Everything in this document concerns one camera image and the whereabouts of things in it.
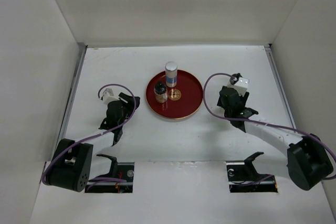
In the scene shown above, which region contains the black-capped brown spice jar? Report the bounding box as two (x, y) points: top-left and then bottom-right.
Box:
(154, 81), (167, 103)

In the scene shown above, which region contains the silver-capped white blue bottle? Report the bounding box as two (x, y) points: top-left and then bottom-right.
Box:
(165, 61), (177, 88)

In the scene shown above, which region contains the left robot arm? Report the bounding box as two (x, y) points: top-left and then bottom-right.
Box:
(42, 93), (140, 192)

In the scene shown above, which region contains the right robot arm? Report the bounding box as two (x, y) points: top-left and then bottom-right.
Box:
(217, 86), (334, 190)

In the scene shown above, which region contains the clear-capped white pepper grinder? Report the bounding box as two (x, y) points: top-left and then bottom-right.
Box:
(232, 73), (242, 79)

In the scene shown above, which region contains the red round lacquer tray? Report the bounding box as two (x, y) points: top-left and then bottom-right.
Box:
(145, 70), (203, 120)

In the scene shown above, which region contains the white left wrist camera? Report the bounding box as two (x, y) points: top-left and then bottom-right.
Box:
(101, 88), (118, 105)

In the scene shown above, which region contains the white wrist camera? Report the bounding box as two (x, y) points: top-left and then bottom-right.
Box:
(101, 88), (118, 105)
(227, 77), (249, 96)

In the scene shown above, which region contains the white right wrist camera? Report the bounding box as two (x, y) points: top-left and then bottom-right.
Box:
(227, 77), (249, 96)

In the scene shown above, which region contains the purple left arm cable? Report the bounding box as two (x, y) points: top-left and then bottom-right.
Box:
(41, 83), (140, 185)

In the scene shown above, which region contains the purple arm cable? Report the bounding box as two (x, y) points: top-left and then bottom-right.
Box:
(203, 72), (336, 183)
(41, 83), (140, 185)

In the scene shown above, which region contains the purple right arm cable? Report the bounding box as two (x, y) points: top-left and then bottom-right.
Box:
(203, 72), (336, 183)

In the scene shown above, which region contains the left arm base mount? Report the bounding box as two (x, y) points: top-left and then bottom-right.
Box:
(85, 154), (135, 194)

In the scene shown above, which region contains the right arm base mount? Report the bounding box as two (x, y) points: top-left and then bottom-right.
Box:
(226, 152), (278, 193)

